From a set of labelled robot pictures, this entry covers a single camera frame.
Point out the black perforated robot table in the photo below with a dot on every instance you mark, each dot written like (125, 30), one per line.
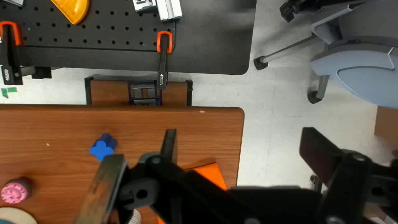
(207, 37)

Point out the white pot teal rim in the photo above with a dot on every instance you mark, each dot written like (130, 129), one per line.
(19, 212)

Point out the aluminium rail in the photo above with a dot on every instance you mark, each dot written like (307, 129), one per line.
(170, 9)
(11, 1)

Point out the blue grey office chair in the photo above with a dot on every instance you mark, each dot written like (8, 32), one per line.
(361, 62)

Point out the orange towel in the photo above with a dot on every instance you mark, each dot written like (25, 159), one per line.
(212, 174)

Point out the black white fiducial tag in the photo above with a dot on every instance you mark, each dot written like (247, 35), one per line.
(145, 4)

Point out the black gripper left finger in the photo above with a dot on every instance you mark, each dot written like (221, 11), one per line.
(101, 187)

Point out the pink small cup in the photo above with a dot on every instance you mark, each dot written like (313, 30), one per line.
(14, 192)

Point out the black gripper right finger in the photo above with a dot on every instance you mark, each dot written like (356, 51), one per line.
(321, 151)

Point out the orange black clamp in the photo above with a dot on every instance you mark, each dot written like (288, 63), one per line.
(11, 50)
(165, 57)

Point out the orange wedge block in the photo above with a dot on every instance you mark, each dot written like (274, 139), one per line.
(74, 9)

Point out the brown cardboard box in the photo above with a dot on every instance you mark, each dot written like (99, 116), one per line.
(387, 124)

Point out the blue cup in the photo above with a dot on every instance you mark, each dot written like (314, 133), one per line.
(103, 147)

